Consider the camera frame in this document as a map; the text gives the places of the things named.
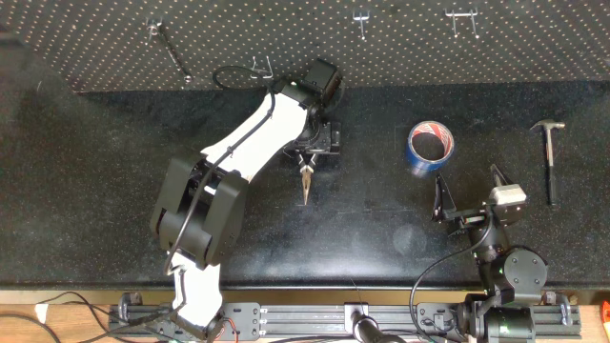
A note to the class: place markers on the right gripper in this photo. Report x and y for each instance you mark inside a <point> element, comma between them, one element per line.
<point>469,215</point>

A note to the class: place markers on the black and white pliers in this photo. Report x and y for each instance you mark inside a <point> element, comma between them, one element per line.
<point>306,183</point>

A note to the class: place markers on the wrench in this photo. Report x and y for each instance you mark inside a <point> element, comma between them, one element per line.
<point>171,51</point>

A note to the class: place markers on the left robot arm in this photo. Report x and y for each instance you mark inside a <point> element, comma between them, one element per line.
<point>267,133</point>

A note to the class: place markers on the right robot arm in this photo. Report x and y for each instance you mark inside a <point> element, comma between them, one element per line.
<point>522,276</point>

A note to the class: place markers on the black pegboard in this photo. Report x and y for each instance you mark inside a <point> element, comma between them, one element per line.
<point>429,52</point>

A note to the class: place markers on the roll of blue tape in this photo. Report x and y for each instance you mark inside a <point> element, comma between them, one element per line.
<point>419,162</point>

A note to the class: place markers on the hammer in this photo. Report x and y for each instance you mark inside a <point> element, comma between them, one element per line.
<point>549,147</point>

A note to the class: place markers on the metal hook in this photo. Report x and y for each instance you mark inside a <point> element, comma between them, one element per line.
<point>152,23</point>
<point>461,14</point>
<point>261,74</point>
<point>361,19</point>

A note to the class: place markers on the orange object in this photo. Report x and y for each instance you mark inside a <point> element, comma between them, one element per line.
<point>605,314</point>

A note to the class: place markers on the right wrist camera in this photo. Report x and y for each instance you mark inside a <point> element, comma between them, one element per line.
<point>507,194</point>

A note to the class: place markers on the mounting rail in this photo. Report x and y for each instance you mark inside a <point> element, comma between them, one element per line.
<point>305,319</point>

